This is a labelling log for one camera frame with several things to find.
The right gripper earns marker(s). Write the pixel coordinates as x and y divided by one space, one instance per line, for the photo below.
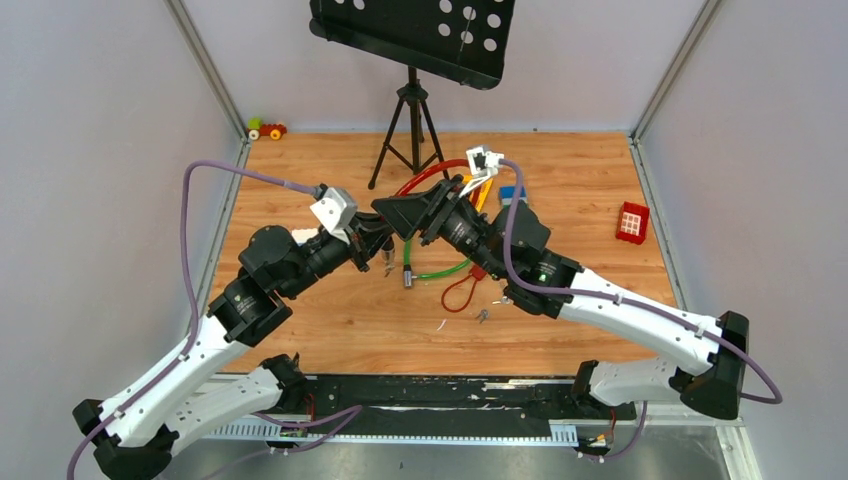
425 211

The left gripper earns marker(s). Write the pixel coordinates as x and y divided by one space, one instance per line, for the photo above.
364 244

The keys of red lock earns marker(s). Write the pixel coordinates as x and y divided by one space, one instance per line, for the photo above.
388 258

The green cable lock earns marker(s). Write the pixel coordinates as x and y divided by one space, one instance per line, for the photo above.
409 275

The thick red cable lock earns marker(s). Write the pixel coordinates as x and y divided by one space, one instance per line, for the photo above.
440 167

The red padlock with thin cable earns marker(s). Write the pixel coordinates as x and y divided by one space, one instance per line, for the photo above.
457 296

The small key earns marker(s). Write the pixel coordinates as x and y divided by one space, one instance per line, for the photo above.
482 316

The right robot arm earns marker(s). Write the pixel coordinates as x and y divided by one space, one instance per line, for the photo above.
700 359

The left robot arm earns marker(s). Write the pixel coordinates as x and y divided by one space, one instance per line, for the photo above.
138 431

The yellow triangular plastic piece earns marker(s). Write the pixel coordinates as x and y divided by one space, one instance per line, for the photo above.
479 195

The white blue block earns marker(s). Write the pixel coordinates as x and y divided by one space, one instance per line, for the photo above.
301 236

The blue green stacked blocks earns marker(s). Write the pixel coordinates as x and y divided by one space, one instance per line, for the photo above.
505 195

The toy car red green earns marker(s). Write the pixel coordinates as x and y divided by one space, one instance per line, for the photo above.
257 128

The black music stand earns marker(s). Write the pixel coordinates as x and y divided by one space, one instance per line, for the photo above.
461 41

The red window block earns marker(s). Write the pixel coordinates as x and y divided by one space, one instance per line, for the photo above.
633 222

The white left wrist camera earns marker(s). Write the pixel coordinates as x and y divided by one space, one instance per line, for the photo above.
335 209

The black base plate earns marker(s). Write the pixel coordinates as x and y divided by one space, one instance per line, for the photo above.
449 406

